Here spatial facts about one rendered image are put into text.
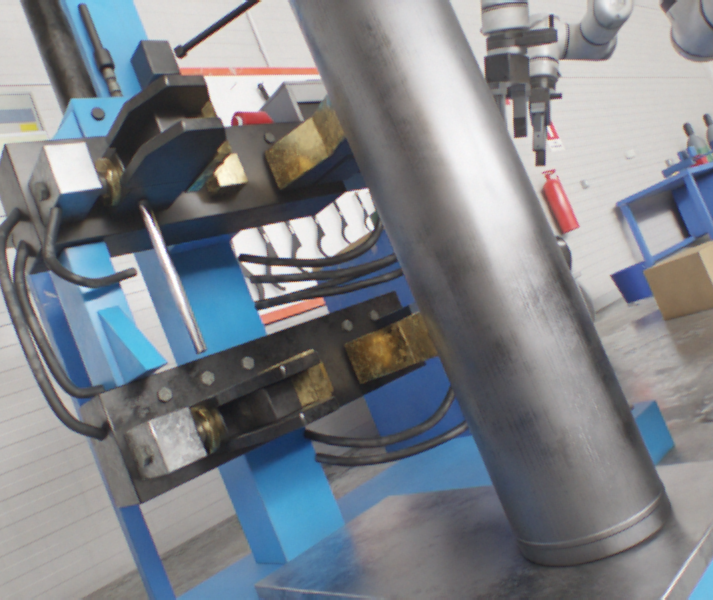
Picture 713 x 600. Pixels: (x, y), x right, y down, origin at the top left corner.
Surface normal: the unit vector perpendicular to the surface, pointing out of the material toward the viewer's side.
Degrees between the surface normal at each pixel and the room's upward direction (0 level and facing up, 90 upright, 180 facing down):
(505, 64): 97
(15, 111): 90
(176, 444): 90
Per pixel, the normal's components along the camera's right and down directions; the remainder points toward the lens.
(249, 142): 0.59, -0.29
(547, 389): -0.11, -0.02
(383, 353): -0.53, 0.17
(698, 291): -0.82, 0.31
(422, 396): -0.71, 0.26
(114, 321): 0.21, -0.82
